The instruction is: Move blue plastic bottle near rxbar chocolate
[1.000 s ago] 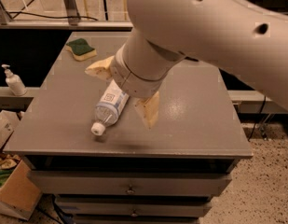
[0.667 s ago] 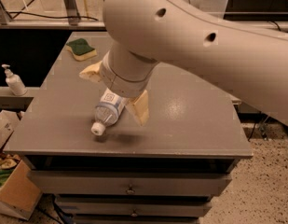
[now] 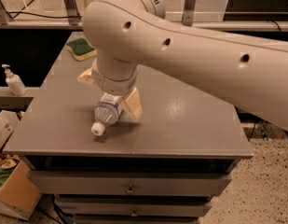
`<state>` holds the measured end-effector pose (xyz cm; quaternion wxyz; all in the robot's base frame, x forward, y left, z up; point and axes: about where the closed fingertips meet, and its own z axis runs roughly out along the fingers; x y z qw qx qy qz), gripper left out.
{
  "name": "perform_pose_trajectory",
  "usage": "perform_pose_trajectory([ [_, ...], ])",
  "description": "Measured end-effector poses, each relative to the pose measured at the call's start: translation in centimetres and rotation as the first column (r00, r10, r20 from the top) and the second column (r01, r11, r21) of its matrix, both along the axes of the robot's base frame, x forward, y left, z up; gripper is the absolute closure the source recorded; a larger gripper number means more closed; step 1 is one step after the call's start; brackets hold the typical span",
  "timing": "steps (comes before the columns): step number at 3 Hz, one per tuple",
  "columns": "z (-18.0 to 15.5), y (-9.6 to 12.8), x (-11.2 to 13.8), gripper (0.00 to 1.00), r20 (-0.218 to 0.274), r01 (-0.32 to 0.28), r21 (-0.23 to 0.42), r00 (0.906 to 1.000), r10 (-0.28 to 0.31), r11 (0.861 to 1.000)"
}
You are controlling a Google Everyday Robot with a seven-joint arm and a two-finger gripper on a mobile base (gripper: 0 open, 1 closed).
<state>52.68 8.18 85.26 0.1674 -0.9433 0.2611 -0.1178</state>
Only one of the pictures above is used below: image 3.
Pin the grey drawer cabinet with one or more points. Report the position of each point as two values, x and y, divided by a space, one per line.
182 131

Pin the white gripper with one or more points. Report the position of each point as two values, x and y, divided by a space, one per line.
113 84

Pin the green and yellow sponge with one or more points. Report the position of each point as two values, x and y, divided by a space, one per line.
81 49

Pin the open cardboard box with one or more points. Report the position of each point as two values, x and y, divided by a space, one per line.
18 195

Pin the metal railing frame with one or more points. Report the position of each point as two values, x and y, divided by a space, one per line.
125 16

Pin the clear blue-labelled plastic bottle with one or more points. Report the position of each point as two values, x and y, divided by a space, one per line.
106 113

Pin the top grey drawer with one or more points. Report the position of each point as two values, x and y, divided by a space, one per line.
129 184

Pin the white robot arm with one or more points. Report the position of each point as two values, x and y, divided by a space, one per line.
248 72

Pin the grey drawer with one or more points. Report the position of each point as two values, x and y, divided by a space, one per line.
129 184
134 207

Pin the middle grey drawer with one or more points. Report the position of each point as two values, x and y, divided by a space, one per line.
134 207

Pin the white folded cardboard box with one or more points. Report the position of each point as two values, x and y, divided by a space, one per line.
8 122

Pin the white pump dispenser bottle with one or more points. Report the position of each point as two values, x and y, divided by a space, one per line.
14 81

